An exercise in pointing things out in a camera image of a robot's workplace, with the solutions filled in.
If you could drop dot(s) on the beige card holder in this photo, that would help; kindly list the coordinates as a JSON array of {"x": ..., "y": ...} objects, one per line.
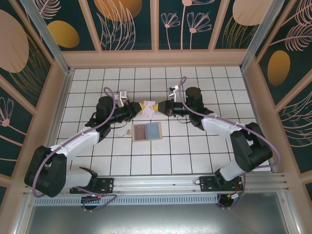
[{"x": 153, "y": 131}]

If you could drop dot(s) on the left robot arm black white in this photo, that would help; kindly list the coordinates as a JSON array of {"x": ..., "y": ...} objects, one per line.
[{"x": 78, "y": 143}]

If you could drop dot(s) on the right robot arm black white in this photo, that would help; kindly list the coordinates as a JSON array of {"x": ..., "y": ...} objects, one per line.
[{"x": 219, "y": 125}]

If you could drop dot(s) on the dark red card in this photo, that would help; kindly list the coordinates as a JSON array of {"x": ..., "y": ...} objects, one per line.
[{"x": 140, "y": 132}]

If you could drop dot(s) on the grey metal panel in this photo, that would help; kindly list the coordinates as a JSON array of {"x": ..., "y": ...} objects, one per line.
[{"x": 156, "y": 219}]

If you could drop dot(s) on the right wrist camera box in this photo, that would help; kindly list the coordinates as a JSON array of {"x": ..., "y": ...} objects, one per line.
[{"x": 172, "y": 91}]

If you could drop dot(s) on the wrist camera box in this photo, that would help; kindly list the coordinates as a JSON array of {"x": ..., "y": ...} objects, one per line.
[
  {"x": 123, "y": 95},
  {"x": 172, "y": 91}
]

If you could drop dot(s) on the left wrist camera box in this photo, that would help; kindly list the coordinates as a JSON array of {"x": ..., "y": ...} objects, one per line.
[{"x": 123, "y": 95}]

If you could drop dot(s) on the aluminium side rail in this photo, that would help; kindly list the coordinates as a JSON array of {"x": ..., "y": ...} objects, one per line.
[
  {"x": 61, "y": 104},
  {"x": 253, "y": 102}
]

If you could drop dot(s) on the aluminium mounting rail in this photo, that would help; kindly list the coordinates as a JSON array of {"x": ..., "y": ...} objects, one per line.
[{"x": 156, "y": 184}]

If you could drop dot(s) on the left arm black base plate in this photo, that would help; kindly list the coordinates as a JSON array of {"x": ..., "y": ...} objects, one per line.
[{"x": 107, "y": 185}]

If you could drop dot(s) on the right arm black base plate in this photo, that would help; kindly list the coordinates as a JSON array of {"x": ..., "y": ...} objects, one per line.
[{"x": 207, "y": 184}]

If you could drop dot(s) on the aluminium corner post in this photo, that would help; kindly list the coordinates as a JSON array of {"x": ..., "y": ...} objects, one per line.
[
  {"x": 46, "y": 36},
  {"x": 265, "y": 31}
]

